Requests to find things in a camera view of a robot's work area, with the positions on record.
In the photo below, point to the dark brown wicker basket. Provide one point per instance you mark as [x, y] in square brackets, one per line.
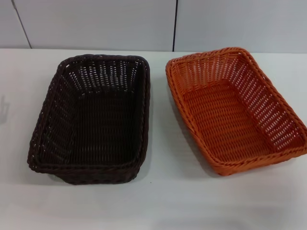
[96, 124]

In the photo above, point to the orange wicker basket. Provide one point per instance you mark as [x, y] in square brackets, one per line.
[230, 119]

